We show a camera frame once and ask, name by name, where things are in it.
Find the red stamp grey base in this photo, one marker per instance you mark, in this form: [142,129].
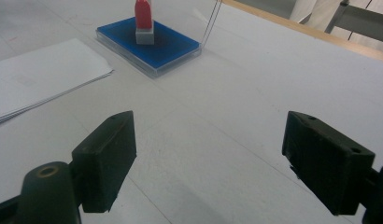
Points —
[143,15]

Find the wooden table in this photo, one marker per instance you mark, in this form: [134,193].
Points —
[304,29]

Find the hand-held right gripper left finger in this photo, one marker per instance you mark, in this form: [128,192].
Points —
[105,161]

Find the metal desk frame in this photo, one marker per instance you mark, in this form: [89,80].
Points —
[367,23]

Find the white table cover board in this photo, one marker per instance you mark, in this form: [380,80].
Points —
[227,124]

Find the blue ink pad clear case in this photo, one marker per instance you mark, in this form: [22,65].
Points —
[171,49]

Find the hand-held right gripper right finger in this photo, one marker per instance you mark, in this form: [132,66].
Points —
[329,165]

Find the stack of white paper sheets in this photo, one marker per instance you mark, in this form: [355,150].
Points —
[40,77]

